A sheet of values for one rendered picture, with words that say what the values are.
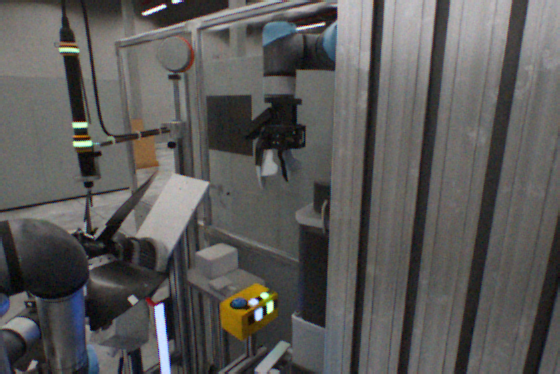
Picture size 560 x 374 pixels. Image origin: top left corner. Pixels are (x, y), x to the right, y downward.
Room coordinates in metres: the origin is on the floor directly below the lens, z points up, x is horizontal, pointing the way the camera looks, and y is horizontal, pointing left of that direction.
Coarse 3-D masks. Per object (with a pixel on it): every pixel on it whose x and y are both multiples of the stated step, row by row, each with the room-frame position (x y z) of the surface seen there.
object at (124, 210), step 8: (152, 176) 1.02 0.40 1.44; (144, 184) 0.99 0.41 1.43; (136, 192) 1.03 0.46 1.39; (144, 192) 1.14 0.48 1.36; (128, 200) 1.00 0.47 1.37; (136, 200) 1.11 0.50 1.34; (120, 208) 1.00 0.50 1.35; (128, 208) 1.08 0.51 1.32; (112, 216) 1.00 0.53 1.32; (120, 216) 1.06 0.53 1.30; (104, 224) 1.00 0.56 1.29
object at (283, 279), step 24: (144, 216) 2.24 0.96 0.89; (216, 240) 1.71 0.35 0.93; (240, 264) 1.58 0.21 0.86; (264, 264) 1.47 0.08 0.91; (288, 288) 1.37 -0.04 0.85; (216, 312) 1.73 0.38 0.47; (288, 312) 1.37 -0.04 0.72; (216, 336) 1.74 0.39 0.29; (264, 336) 1.47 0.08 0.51; (288, 336) 1.37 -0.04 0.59; (216, 360) 1.75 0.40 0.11
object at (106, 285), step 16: (96, 272) 0.89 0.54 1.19; (112, 272) 0.89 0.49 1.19; (128, 272) 0.89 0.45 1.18; (144, 272) 0.89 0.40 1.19; (160, 272) 0.88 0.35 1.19; (96, 288) 0.83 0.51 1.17; (112, 288) 0.82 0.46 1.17; (128, 288) 0.82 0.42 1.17; (112, 304) 0.78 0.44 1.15; (128, 304) 0.77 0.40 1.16; (96, 320) 0.74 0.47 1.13
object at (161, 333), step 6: (156, 306) 0.72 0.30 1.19; (162, 306) 0.73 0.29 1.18; (156, 312) 0.72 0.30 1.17; (162, 312) 0.73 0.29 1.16; (156, 318) 0.72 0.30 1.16; (162, 318) 0.73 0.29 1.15; (156, 324) 0.71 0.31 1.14; (162, 324) 0.72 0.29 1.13; (162, 330) 0.72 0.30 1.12; (162, 336) 0.72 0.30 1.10; (162, 342) 0.72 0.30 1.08; (162, 348) 0.72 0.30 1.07; (162, 354) 0.72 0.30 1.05; (162, 360) 0.72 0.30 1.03; (168, 360) 0.73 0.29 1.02; (162, 366) 0.72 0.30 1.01; (168, 366) 0.73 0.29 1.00; (162, 372) 0.71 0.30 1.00; (168, 372) 0.73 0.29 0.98
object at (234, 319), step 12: (252, 288) 0.99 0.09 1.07; (264, 288) 0.99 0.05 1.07; (228, 300) 0.92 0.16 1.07; (264, 300) 0.92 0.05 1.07; (228, 312) 0.88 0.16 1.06; (240, 312) 0.86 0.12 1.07; (252, 312) 0.88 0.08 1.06; (276, 312) 0.96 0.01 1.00; (228, 324) 0.89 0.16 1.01; (240, 324) 0.85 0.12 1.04; (252, 324) 0.88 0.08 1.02; (264, 324) 0.92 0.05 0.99; (240, 336) 0.85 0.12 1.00
